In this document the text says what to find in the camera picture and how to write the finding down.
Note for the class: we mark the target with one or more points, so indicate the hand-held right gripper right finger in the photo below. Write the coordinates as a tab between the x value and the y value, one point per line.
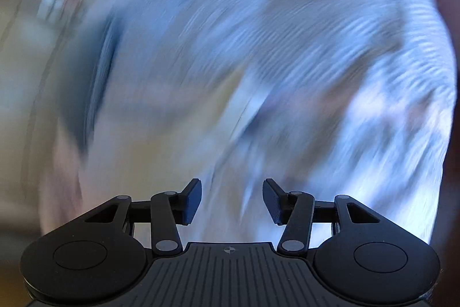
272	201

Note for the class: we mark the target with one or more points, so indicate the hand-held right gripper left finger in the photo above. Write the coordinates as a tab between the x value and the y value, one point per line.
192	201

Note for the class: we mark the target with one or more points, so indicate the cream white garment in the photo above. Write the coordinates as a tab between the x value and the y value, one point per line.
143	148

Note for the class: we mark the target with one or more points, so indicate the blue pillow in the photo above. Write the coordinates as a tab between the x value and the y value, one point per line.
86	84

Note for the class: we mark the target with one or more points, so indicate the blue striped folded quilt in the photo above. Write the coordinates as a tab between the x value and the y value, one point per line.
287	5

